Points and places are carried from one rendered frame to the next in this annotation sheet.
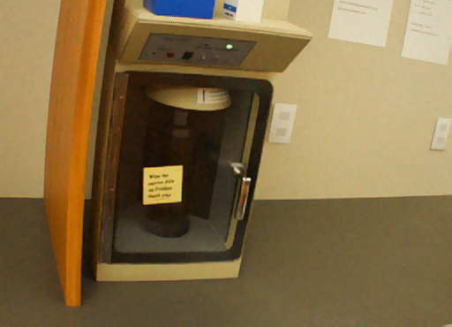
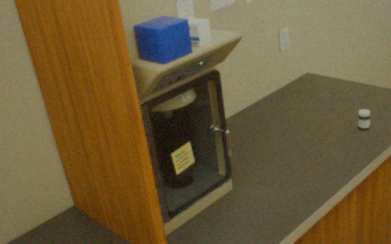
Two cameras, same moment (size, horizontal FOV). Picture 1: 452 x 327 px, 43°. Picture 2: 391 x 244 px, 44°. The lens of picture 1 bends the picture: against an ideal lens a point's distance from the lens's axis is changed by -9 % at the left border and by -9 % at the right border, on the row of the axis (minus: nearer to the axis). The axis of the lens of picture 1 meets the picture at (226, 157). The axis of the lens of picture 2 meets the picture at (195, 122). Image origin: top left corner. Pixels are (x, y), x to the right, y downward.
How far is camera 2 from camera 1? 0.50 m
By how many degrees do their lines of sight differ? 16
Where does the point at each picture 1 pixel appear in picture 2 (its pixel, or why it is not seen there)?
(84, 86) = (137, 125)
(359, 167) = (242, 85)
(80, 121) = (142, 147)
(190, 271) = (209, 199)
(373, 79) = (234, 27)
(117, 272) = (173, 224)
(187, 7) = (178, 52)
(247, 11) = (204, 37)
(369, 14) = not seen: outside the picture
